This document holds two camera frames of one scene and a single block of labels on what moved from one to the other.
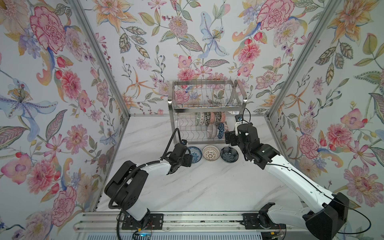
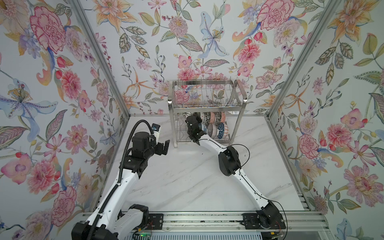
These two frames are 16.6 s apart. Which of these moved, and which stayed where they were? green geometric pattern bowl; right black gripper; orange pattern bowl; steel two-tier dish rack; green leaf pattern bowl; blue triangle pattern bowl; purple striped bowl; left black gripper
Moved: left black gripper; green geometric pattern bowl; right black gripper
Stayed: green leaf pattern bowl; orange pattern bowl; steel two-tier dish rack; blue triangle pattern bowl; purple striped bowl
